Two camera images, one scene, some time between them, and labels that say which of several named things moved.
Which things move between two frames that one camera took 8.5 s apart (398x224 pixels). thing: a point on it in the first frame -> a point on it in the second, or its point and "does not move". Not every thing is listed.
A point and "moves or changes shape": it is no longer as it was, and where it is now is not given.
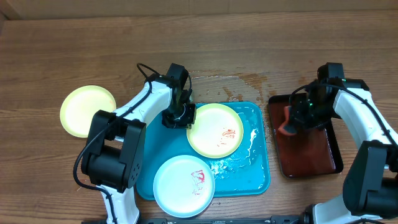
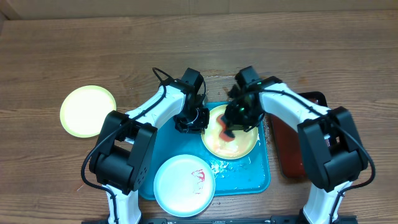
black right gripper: [296, 113] -> [236, 121]
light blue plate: [184, 186] does not move
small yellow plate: [217, 132] moves or changes shape
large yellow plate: [79, 106] does not move
